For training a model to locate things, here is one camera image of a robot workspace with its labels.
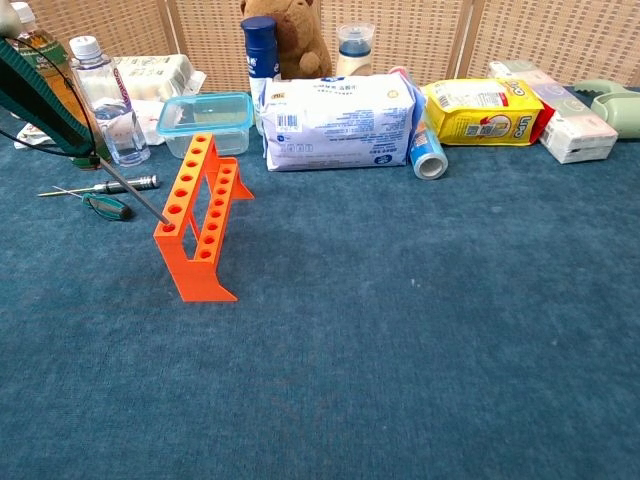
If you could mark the brown plush toy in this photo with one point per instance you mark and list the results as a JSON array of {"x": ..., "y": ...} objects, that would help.
[{"x": 300, "y": 35}]

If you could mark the white bottle clear cap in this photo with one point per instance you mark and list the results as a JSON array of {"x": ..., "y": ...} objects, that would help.
[{"x": 354, "y": 62}]

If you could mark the yellow snack bag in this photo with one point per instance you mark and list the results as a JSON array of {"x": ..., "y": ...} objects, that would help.
[{"x": 485, "y": 115}]

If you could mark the clear water bottle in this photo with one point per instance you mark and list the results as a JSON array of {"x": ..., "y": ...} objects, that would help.
[{"x": 107, "y": 90}]

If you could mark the pastel tissue pack stack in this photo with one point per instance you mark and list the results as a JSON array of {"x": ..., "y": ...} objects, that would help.
[{"x": 575, "y": 130}]

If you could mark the white wipes package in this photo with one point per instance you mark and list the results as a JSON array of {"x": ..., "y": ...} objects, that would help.
[{"x": 340, "y": 125}]

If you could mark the white egg carton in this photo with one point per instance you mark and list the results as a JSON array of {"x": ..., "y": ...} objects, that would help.
[{"x": 155, "y": 75}]

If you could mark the wicker folding screen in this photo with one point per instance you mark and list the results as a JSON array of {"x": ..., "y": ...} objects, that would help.
[{"x": 550, "y": 35}]

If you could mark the white red snack packet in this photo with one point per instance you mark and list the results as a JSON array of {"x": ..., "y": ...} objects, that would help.
[{"x": 150, "y": 120}]

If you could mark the pale green plastic holder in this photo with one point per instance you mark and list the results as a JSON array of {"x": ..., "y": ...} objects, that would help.
[{"x": 620, "y": 110}]

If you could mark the blue white spray can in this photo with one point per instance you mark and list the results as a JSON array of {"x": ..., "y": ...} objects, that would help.
[{"x": 259, "y": 55}]

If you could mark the blue film roll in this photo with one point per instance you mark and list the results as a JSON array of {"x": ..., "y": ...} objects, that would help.
[{"x": 427, "y": 150}]

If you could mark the blue table cloth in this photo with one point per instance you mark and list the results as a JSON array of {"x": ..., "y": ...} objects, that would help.
[{"x": 350, "y": 350}]

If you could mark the green tea bottle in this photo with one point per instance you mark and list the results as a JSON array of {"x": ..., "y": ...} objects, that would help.
[{"x": 50, "y": 54}]

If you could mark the orange tool rack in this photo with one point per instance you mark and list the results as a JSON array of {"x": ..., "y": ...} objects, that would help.
[{"x": 200, "y": 285}]

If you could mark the clear container blue lid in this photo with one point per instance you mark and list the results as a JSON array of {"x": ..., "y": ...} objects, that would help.
[{"x": 210, "y": 107}]

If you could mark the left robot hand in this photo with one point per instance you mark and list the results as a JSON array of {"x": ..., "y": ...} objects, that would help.
[{"x": 7, "y": 21}]

